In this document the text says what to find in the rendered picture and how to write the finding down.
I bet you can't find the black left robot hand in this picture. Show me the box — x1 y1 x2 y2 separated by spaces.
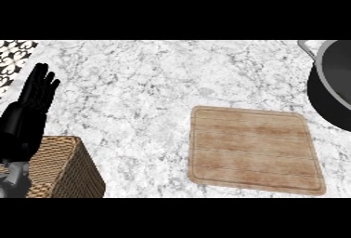
0 62 62 163

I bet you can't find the black pot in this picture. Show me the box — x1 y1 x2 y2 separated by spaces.
296 39 351 133

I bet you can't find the wooden cutting board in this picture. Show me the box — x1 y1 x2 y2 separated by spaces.
186 105 327 196

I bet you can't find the brown wicker basket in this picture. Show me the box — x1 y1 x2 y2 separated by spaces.
0 135 108 199

